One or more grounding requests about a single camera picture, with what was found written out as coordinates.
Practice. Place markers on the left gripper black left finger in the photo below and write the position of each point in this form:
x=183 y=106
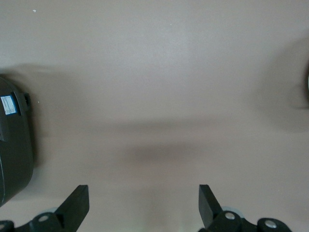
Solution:
x=77 y=205

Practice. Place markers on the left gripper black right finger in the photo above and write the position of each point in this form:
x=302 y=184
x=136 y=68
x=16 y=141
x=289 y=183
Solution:
x=207 y=205

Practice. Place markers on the stainless steel pot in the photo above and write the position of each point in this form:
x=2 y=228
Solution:
x=308 y=82

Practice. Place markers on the black rice cooker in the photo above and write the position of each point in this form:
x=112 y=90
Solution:
x=14 y=145

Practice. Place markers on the brown table cover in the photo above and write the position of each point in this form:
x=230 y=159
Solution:
x=154 y=72

